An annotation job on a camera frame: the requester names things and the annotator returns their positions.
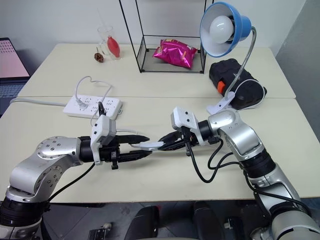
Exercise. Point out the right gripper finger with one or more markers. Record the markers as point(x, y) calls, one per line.
point(175, 145)
point(170, 137)

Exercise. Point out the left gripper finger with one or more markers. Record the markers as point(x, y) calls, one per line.
point(135, 138)
point(135, 155)

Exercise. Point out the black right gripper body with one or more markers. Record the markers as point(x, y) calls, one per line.
point(187, 141)

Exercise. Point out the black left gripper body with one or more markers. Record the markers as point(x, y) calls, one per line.
point(110, 155)

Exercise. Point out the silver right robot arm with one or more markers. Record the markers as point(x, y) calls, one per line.
point(240, 135)

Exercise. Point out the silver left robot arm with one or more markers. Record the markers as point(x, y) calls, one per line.
point(50, 150)

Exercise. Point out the white lamp plug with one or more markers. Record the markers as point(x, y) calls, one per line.
point(81, 105)

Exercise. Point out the blue clip desk lamp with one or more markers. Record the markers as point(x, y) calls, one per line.
point(240, 22)

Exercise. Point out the white power strip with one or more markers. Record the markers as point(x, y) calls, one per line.
point(110, 103)

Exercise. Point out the dark rounded shape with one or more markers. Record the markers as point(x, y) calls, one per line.
point(147, 222)
point(207, 220)

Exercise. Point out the black tool case orange latch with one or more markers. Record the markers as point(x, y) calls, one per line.
point(225, 70)

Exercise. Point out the pink snack bag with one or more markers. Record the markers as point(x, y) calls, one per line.
point(172, 53)

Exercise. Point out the brown dried pod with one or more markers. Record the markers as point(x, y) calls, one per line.
point(99, 57)

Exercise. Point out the red bulb-shaped object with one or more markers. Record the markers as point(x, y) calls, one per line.
point(113, 47)

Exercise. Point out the clear glass cup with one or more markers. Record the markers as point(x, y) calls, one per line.
point(102, 32)

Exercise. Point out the white light bulb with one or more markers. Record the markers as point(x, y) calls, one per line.
point(220, 27)

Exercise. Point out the laptop with pink screen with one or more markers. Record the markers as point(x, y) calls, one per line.
point(10, 57)

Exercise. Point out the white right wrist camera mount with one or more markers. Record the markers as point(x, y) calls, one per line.
point(183, 117)

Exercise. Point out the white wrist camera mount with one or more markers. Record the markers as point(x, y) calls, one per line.
point(102, 127)
point(183, 117)

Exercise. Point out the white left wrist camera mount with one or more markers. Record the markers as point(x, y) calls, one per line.
point(102, 127)

